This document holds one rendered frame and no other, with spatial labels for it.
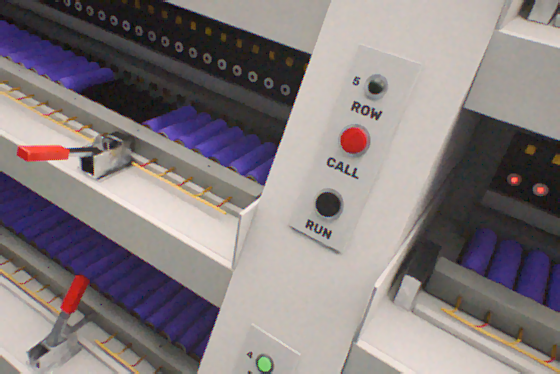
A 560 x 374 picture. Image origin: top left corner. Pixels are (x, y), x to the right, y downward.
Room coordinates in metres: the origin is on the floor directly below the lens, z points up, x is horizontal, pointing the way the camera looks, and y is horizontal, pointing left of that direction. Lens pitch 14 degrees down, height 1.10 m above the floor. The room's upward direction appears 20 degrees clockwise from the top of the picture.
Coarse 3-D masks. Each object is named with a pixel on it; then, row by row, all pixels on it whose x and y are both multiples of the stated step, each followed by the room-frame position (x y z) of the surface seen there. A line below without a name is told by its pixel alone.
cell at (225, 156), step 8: (248, 136) 0.46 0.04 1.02; (256, 136) 0.46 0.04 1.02; (232, 144) 0.44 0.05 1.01; (240, 144) 0.44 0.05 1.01; (248, 144) 0.45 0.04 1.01; (256, 144) 0.46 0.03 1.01; (224, 152) 0.42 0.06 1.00; (232, 152) 0.43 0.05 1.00; (240, 152) 0.43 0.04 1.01; (248, 152) 0.45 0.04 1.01; (224, 160) 0.41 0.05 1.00; (232, 160) 0.42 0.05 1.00
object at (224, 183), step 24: (0, 72) 0.48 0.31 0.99; (24, 72) 0.48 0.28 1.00; (24, 96) 0.46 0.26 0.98; (48, 96) 0.46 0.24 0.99; (72, 96) 0.45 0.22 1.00; (96, 120) 0.43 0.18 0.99; (120, 120) 0.43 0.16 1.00; (144, 144) 0.41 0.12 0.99; (168, 144) 0.41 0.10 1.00; (168, 168) 0.40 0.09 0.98; (192, 168) 0.39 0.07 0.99; (216, 168) 0.39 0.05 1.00; (216, 192) 0.38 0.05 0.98; (240, 192) 0.37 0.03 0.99
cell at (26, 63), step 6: (48, 54) 0.54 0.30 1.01; (54, 54) 0.55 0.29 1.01; (60, 54) 0.55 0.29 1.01; (66, 54) 0.56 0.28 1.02; (72, 54) 0.56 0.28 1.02; (24, 60) 0.52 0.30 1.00; (30, 60) 0.52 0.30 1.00; (36, 60) 0.53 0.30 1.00; (42, 60) 0.53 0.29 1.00; (48, 60) 0.54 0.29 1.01; (54, 60) 0.54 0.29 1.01; (24, 66) 0.51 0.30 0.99; (30, 66) 0.52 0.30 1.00
